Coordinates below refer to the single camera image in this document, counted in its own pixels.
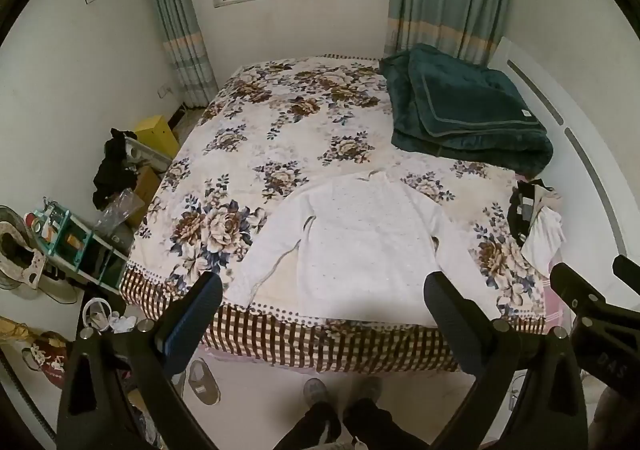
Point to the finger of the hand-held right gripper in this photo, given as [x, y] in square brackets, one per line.
[630, 271]
[575, 290]

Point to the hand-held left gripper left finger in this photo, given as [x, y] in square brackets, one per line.
[192, 330]

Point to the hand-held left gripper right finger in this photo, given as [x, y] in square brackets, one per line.
[452, 325]

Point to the white knit sweater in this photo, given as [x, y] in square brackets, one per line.
[360, 250]

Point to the pink bed sheet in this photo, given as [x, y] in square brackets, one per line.
[556, 300]

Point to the grey slipper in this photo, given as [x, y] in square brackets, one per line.
[202, 382]

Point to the white crumpled cloth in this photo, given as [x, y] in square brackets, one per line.
[545, 240]

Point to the black checked cloth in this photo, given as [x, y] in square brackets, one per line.
[520, 210]

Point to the person's right grey shoe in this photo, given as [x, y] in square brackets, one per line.
[370, 387]

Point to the person's grey shoe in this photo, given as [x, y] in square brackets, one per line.
[316, 390]
[370, 387]

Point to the white bed headboard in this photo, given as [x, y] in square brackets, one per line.
[590, 169]

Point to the person's left grey shoe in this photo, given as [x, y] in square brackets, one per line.
[316, 390]

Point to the clear plastic bag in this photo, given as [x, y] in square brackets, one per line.
[117, 215]

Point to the green shelf rack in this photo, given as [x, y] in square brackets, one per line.
[75, 245]

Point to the red patterned bag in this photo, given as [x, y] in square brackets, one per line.
[50, 360]

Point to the brown cardboard box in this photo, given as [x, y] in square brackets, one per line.
[147, 190]

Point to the person's left leg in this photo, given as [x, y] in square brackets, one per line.
[310, 430]

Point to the clear plastic storage box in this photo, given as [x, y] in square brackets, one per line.
[150, 157]

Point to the yellow box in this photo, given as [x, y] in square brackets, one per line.
[157, 134]

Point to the floral bed blanket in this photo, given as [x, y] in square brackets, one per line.
[250, 129]

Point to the dark green quilt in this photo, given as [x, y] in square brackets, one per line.
[465, 109]

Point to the white wall socket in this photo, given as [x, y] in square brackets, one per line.
[165, 91]

